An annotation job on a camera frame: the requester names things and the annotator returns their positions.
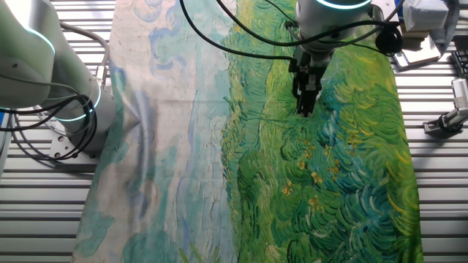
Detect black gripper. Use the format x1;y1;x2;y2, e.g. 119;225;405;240
287;50;330;118

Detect painted landscape print tablecloth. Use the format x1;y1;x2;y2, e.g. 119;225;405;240
71;0;425;263

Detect white box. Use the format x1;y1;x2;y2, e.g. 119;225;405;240
401;0;450;33

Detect grey metal clamp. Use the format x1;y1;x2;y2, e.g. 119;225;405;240
423;77;468;137

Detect black keyboard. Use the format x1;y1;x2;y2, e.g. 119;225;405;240
450;49;468;80

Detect silver base mounting plate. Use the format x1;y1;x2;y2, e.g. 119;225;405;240
47;120;100;162

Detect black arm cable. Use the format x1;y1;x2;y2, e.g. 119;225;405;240
178;0;295;61
214;0;402;48

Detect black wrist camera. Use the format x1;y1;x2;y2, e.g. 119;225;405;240
374;22;404;56

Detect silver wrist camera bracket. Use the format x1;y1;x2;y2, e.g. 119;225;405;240
368;0;402;23

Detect silver depth camera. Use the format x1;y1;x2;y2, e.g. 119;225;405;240
393;34;442;69

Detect grey base cable with connector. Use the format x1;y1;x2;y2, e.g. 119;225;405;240
59;20;111;91

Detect black base cable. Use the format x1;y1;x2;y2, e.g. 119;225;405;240
0;72;99;162

